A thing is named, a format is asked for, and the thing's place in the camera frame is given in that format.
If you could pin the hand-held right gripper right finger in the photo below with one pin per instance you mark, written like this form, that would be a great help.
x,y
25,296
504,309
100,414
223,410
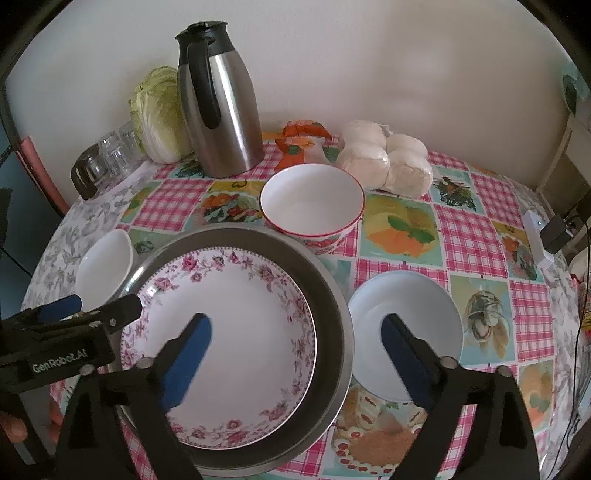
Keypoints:
x,y
406,360

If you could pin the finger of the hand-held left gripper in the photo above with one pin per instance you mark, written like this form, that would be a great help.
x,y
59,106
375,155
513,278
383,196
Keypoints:
x,y
60,307
122,311

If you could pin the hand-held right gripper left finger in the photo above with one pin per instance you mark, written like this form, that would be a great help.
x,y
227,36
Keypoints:
x,y
189,360

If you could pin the pink floral round plate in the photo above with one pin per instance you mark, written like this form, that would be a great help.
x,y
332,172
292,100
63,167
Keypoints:
x,y
240,332

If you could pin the light blue bowl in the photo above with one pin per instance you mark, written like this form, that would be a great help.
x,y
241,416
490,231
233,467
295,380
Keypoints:
x,y
415,300

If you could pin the stainless steel basin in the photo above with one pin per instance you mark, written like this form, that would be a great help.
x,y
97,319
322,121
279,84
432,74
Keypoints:
x,y
330,332

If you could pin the strawberry print bowl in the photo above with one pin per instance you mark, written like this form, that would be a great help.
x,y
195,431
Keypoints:
x,y
314,203

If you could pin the person's left hand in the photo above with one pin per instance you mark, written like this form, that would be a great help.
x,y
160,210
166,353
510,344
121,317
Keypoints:
x,y
11,429

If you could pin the small white bowl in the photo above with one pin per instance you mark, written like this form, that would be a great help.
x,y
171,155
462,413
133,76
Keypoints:
x,y
101,267

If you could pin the dark glass tray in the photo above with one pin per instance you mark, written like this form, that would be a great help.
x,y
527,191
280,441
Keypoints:
x,y
78,177

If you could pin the clear drinking glass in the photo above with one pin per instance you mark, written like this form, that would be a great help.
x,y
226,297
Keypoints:
x,y
131,136
99,168
115,150

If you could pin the pink checked tablecloth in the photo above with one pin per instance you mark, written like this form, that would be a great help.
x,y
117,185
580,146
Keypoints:
x,y
475,221

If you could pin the white power strip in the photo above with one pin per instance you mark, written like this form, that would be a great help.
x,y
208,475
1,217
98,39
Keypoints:
x,y
535,235

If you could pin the black charger adapter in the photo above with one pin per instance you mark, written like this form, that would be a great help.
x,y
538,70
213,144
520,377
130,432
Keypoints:
x,y
556,233

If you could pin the napa cabbage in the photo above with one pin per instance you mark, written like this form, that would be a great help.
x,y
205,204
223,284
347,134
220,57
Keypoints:
x,y
157,115

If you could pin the bag of white steamed buns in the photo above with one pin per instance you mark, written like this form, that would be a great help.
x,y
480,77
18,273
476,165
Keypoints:
x,y
383,157

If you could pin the stainless steel thermos jug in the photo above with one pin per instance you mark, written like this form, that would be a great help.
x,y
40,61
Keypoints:
x,y
231,120

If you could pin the orange plastic bag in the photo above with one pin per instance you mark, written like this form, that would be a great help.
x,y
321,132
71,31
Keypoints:
x,y
300,138

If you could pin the white wooden rack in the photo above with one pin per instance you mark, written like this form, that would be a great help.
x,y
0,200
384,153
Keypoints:
x,y
561,157

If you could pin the leaf print cloth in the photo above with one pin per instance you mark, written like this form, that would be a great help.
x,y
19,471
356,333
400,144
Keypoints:
x,y
570,92

